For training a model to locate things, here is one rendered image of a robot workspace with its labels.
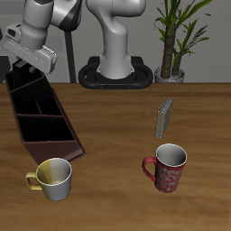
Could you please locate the black book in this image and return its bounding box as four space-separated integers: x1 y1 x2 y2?
12 60 32 90

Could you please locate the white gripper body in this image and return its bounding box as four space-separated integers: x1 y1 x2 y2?
0 34 59 75

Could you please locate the red patterned mug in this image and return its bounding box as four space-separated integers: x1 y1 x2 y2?
142 143 189 194

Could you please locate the yellow and white mug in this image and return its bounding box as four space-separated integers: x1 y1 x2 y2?
24 157 73 202

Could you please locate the green pot plant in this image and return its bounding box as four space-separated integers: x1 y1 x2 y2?
152 0 213 85

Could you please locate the grey book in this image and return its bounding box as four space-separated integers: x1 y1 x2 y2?
154 97 174 140

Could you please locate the dark brown desk caddy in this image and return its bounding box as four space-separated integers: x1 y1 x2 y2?
4 68 88 165

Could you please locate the flat black base plate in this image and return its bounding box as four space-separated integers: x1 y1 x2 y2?
78 55 154 90

